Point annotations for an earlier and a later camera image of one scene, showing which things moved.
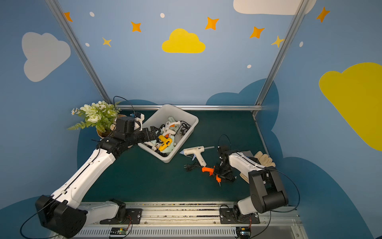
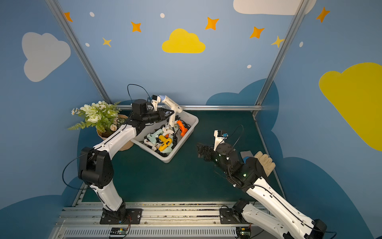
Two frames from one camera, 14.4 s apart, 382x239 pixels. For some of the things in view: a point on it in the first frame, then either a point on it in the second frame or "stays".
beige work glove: [264, 160] stays
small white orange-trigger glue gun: [166, 131] stays
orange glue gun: [211, 171] to [183, 129]
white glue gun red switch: [154, 148] stays
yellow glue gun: [166, 142] stays
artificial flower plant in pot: [100, 115] stays
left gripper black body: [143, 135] to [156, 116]
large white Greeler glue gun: [197, 150] to [175, 108]
